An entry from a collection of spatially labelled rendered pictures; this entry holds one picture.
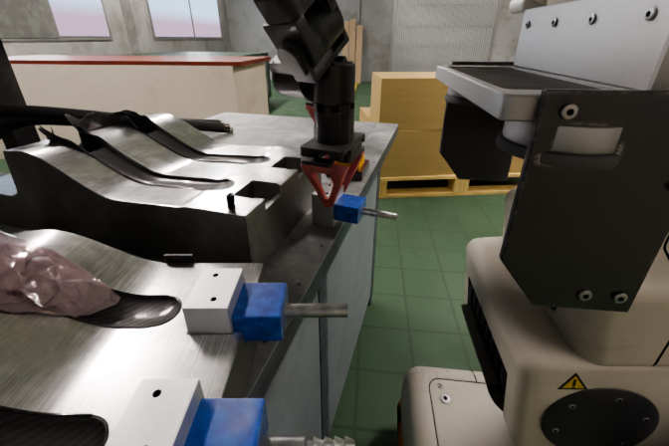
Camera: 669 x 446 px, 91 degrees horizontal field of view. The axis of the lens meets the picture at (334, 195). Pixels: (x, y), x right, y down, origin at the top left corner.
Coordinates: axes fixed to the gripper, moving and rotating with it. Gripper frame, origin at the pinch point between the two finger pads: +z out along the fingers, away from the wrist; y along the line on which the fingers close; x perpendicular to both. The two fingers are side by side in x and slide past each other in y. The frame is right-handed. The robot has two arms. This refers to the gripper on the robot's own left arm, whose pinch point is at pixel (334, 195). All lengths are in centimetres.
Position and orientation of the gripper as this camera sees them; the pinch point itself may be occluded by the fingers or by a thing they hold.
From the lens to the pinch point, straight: 52.7
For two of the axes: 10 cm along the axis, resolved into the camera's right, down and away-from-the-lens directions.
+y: -3.8, 4.1, -8.3
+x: 9.3, 1.7, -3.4
